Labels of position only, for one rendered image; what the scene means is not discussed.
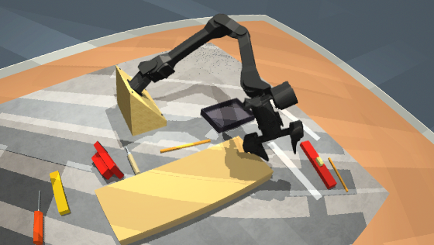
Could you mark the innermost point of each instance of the off-white flat bar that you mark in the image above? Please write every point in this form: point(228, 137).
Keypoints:
point(295, 171)
point(305, 128)

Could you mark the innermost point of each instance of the red spirit level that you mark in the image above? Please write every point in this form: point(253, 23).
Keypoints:
point(318, 164)

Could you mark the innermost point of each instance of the yellow flat bar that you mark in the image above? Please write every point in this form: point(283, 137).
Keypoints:
point(59, 193)

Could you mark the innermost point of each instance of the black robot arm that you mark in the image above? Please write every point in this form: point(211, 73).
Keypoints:
point(259, 92)

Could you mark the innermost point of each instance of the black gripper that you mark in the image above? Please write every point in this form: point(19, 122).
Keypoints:
point(271, 130)

